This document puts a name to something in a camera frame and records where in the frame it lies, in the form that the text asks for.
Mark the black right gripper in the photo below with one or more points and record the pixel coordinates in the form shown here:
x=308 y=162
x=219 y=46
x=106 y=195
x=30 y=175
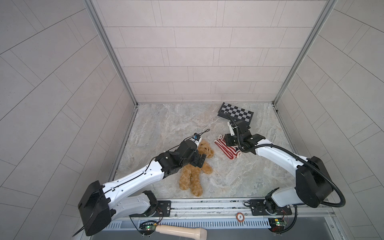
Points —
x=227 y=139

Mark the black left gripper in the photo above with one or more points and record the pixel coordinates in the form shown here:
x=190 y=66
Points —
x=196 y=157

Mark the red white striped knit sweater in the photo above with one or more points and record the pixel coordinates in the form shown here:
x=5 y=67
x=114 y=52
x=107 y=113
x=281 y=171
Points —
x=231 y=152

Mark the brown teddy bear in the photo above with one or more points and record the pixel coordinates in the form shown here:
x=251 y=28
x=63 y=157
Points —
x=190 y=178

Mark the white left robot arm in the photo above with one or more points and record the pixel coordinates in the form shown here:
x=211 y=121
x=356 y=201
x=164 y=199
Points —
x=103 y=203

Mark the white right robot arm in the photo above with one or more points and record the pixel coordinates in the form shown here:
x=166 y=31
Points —
x=312 y=181

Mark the folded black chess board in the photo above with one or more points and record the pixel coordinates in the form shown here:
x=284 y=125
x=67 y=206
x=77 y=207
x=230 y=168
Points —
x=236 y=113

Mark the round red sticker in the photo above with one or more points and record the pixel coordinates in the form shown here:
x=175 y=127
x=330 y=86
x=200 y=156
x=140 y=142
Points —
x=240 y=217

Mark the left green circuit board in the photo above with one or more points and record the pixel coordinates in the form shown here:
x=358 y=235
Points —
x=147 y=228

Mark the green circuit board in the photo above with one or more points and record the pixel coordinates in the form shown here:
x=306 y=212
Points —
x=147 y=228
x=277 y=224

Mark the right green circuit board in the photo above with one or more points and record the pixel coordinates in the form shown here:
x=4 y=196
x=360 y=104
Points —
x=277 y=224

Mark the aluminium corner profile right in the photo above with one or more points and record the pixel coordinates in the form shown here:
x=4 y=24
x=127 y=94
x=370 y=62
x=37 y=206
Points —
x=324 y=14

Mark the aluminium corner profile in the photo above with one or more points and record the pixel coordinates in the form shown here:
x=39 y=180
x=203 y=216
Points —
x=324 y=14
x=90 y=7

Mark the aluminium corner profile left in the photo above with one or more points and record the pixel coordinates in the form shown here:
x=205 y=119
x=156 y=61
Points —
x=90 y=7

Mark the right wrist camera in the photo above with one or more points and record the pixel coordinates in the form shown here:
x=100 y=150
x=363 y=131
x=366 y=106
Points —
x=232 y=133

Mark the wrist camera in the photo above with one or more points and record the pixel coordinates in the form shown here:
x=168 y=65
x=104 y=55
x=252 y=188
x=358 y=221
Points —
x=232 y=133
x=196 y=138

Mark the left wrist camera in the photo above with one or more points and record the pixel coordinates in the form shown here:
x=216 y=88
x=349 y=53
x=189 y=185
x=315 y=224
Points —
x=196 y=138

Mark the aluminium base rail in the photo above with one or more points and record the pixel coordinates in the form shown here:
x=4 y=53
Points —
x=220 y=213

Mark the beige wooden handle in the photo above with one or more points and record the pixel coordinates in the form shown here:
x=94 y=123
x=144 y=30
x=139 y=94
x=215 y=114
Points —
x=192 y=233

